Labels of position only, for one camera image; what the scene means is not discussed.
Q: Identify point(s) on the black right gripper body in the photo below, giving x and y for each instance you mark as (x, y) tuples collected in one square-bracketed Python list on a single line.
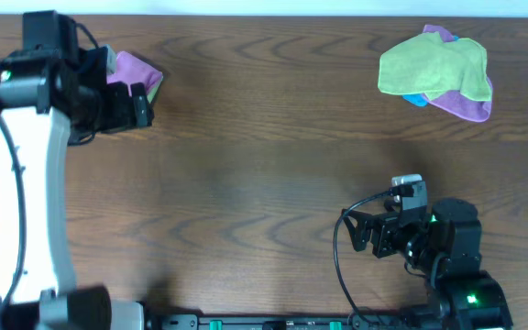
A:
[(400, 240)]

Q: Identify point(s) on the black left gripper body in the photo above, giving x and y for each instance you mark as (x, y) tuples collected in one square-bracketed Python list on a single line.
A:
[(124, 106)]

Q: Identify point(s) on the purple microfiber cloth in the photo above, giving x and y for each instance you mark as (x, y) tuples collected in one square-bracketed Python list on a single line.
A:
[(130, 70)]

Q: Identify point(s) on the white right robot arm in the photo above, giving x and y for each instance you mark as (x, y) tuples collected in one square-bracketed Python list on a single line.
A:
[(440, 243)]

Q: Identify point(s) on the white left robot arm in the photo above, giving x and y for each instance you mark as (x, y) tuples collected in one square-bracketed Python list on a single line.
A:
[(38, 288)]

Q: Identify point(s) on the folded green cloth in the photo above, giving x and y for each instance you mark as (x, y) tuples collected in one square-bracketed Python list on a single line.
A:
[(154, 89)]

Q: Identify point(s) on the blue cloth in pile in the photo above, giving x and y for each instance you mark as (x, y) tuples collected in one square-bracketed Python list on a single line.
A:
[(416, 99)]

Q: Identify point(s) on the purple cloth in pile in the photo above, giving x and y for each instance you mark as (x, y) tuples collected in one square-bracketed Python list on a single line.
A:
[(453, 102)]

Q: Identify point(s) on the crumpled green cloth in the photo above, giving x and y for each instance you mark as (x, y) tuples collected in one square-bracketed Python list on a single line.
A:
[(425, 64)]

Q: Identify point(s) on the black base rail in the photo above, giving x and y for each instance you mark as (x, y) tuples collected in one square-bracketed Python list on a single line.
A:
[(288, 322)]

